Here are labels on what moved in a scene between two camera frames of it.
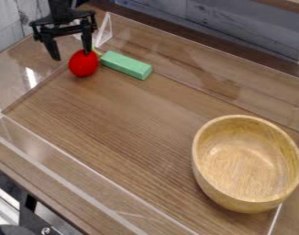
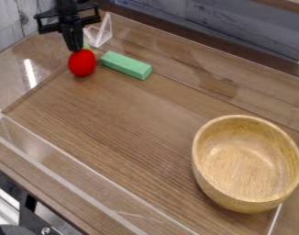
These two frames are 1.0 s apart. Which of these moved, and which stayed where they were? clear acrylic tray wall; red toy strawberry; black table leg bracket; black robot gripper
Moved: black robot gripper
Stayed: black table leg bracket; red toy strawberry; clear acrylic tray wall
